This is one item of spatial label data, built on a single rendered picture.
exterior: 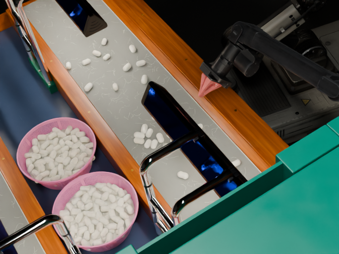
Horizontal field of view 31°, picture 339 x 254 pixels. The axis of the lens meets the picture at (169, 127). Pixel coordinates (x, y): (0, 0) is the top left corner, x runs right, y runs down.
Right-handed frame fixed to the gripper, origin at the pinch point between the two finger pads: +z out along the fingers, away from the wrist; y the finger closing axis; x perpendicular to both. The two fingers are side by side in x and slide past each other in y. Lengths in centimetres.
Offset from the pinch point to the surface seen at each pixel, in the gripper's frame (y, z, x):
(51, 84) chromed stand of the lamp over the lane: -50, 36, -13
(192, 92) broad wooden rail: -10.5, 4.8, 9.2
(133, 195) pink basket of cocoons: 14.0, 32.9, -15.9
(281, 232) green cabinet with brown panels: 93, -28, -100
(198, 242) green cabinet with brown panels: 90, -22, -104
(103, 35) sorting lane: -58, 13, 3
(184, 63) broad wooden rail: -22.9, 0.0, 11.1
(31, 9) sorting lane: -91, 26, -8
